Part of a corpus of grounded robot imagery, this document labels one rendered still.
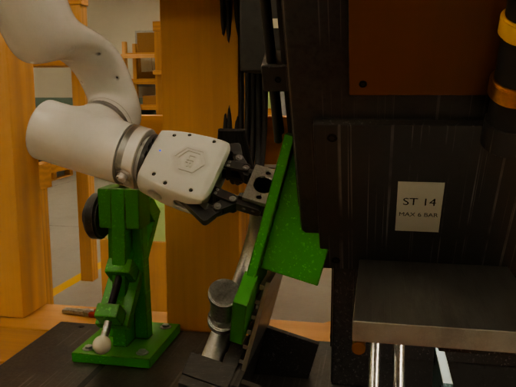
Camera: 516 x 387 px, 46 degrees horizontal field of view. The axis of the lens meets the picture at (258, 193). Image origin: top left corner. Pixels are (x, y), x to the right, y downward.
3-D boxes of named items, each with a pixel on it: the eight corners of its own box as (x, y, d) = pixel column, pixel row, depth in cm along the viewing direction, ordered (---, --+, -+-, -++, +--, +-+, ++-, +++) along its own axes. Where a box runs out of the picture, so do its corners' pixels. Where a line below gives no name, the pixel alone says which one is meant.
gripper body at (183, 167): (121, 171, 76) (206, 196, 75) (154, 113, 82) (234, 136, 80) (129, 203, 83) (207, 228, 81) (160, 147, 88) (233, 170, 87)
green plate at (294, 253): (304, 329, 71) (357, 153, 66) (236, 307, 72) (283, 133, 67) (314, 297, 82) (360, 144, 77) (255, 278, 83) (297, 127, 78)
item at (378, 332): (556, 371, 48) (559, 334, 48) (350, 355, 52) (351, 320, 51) (477, 249, 86) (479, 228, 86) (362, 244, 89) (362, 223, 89)
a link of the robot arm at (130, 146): (107, 161, 77) (129, 168, 76) (137, 111, 81) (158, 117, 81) (117, 198, 83) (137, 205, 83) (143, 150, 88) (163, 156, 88)
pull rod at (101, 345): (107, 358, 91) (105, 321, 90) (89, 356, 91) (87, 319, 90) (122, 343, 96) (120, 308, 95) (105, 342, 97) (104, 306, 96)
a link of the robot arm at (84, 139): (142, 160, 89) (112, 196, 82) (60, 136, 91) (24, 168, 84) (144, 110, 84) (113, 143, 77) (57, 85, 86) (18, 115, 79)
